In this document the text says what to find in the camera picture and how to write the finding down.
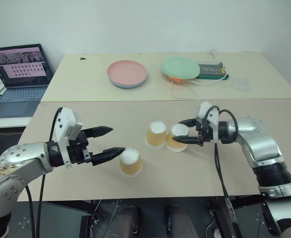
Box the yellow paper cup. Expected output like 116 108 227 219
165 123 189 153
119 147 144 178
145 120 167 150

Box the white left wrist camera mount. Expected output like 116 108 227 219
54 107 84 169

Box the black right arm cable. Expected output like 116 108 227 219
201 105 243 238

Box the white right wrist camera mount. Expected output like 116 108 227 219
196 101 221 144

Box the white cord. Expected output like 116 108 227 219
169 51 230 100

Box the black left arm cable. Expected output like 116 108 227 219
25 107 64 238

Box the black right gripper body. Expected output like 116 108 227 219
195 118 213 147

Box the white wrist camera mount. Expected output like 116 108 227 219
196 101 221 144
54 107 84 169

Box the dark rounded shape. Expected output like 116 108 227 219
110 205 141 238
166 205 199 238

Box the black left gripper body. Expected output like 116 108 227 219
66 130 94 165

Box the clear crumpled plastic wrap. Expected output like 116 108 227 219
231 75 252 93

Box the green tray with dark parts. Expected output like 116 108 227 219
196 61 230 81

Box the pink plastic plate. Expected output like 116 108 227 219
107 59 148 85

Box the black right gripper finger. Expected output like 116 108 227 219
176 118 199 128
172 135 204 147

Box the open grey laptop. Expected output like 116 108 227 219
0 44 55 120

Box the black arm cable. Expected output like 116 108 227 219
25 107 64 238
201 105 243 238

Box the light blue plastic plate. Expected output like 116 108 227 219
108 75 147 89

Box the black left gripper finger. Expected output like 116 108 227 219
82 125 114 139
90 147 126 167

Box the mint green plastic plate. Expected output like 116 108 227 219
160 56 201 81

